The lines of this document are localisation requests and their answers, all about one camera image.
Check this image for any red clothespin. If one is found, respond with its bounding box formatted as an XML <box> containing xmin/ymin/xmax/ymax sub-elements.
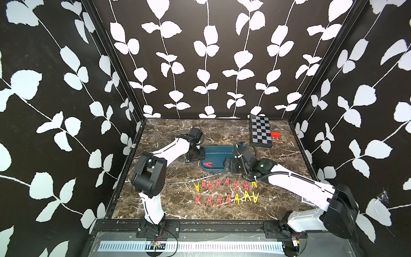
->
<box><xmin>223</xmin><ymin>178</ymin><xmax>230</xmax><ymax>187</ymax></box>
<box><xmin>215</xmin><ymin>178</ymin><xmax>221</xmax><ymax>188</ymax></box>
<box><xmin>203</xmin><ymin>162</ymin><xmax>213</xmax><ymax>168</ymax></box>
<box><xmin>233</xmin><ymin>180</ymin><xmax>239</xmax><ymax>190</ymax></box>
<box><xmin>208</xmin><ymin>180</ymin><xmax>214</xmax><ymax>190</ymax></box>
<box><xmin>201</xmin><ymin>180</ymin><xmax>207</xmax><ymax>190</ymax></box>
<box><xmin>243</xmin><ymin>181</ymin><xmax>249</xmax><ymax>191</ymax></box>

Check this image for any teal plastic storage box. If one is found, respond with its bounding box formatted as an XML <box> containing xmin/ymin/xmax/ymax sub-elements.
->
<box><xmin>200</xmin><ymin>146</ymin><xmax>234</xmax><ymax>173</ymax></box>

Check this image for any yellow clothespin second row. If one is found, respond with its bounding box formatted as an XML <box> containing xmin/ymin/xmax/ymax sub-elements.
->
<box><xmin>253</xmin><ymin>192</ymin><xmax>260</xmax><ymax>203</ymax></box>
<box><xmin>234</xmin><ymin>194</ymin><xmax>240</xmax><ymax>205</ymax></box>
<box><xmin>244</xmin><ymin>191</ymin><xmax>251</xmax><ymax>201</ymax></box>

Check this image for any red clothespin second row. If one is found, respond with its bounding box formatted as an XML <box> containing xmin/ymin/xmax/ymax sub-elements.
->
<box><xmin>225</xmin><ymin>194</ymin><xmax>231</xmax><ymax>205</ymax></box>
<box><xmin>195</xmin><ymin>194</ymin><xmax>201</xmax><ymax>205</ymax></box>
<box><xmin>216</xmin><ymin>196</ymin><xmax>222</xmax><ymax>206</ymax></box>
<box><xmin>206</xmin><ymin>196</ymin><xmax>213</xmax><ymax>207</ymax></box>

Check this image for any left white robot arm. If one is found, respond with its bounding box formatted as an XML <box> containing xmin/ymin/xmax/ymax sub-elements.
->
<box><xmin>131</xmin><ymin>127</ymin><xmax>205</xmax><ymax>235</ymax></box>

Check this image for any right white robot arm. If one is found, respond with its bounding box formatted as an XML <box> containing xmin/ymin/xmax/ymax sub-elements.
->
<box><xmin>223</xmin><ymin>142</ymin><xmax>359</xmax><ymax>241</ymax></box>

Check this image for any black white checkerboard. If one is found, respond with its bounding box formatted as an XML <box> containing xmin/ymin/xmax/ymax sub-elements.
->
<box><xmin>249</xmin><ymin>115</ymin><xmax>273</xmax><ymax>148</ymax></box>

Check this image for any small red block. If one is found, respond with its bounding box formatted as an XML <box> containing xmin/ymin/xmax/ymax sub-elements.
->
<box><xmin>270</xmin><ymin>132</ymin><xmax>280</xmax><ymax>138</ymax></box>

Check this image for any blue playing card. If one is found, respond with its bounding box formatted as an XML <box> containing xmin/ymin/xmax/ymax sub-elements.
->
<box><xmin>301</xmin><ymin>197</ymin><xmax>315</xmax><ymax>206</ymax></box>

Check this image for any small circuit board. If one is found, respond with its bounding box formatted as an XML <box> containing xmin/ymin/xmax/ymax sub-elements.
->
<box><xmin>146</xmin><ymin>241</ymin><xmax>166</xmax><ymax>252</ymax></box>

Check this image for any white perforated rail strip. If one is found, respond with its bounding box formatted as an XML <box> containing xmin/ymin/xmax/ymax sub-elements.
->
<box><xmin>97</xmin><ymin>241</ymin><xmax>284</xmax><ymax>254</ymax></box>

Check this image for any black front mounting rail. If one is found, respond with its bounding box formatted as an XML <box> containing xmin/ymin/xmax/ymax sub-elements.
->
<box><xmin>92</xmin><ymin>219</ymin><xmax>307</xmax><ymax>241</ymax></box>

